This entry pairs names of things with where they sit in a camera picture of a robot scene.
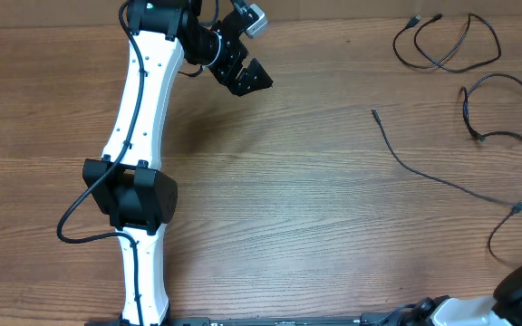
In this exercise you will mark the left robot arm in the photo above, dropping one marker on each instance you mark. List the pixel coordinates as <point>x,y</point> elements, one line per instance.
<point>127,182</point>

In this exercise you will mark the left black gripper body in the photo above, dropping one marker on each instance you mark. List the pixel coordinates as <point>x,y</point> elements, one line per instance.
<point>228,57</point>

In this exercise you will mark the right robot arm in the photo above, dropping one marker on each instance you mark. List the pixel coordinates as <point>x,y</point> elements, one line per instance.
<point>502,308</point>

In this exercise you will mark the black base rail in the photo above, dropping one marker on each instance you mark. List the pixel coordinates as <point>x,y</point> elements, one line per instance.
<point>366,319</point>

